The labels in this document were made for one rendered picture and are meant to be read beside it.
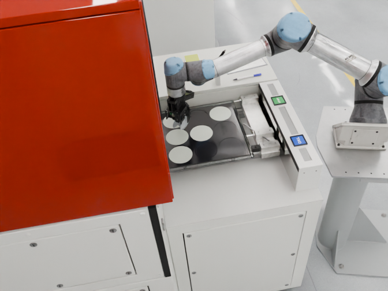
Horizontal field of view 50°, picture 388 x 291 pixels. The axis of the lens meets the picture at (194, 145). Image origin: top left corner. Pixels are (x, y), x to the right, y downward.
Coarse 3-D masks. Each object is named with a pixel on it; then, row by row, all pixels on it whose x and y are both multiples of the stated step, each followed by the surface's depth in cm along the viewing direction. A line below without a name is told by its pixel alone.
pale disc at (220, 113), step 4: (216, 108) 192; (220, 108) 192; (224, 108) 192; (212, 112) 190; (216, 112) 190; (220, 112) 190; (224, 112) 190; (228, 112) 189; (212, 116) 188; (216, 116) 188; (220, 116) 188; (224, 116) 188; (228, 116) 187; (220, 120) 186
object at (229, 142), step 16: (192, 112) 191; (208, 112) 190; (176, 128) 184; (192, 128) 183; (224, 128) 182; (192, 144) 176; (208, 144) 176; (224, 144) 175; (240, 144) 174; (192, 160) 170; (208, 160) 169
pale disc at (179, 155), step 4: (176, 148) 175; (180, 148) 175; (184, 148) 175; (188, 148) 175; (172, 152) 174; (176, 152) 174; (180, 152) 173; (184, 152) 173; (188, 152) 173; (172, 156) 172; (176, 156) 172; (180, 156) 172; (184, 156) 172; (188, 156) 171; (172, 160) 171; (176, 160) 170; (180, 160) 170; (184, 160) 170; (188, 160) 170
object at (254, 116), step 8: (240, 104) 199; (248, 104) 196; (256, 104) 195; (248, 112) 191; (256, 112) 191; (248, 120) 188; (256, 120) 187; (264, 120) 187; (256, 128) 184; (256, 144) 179; (264, 152) 173; (272, 152) 173
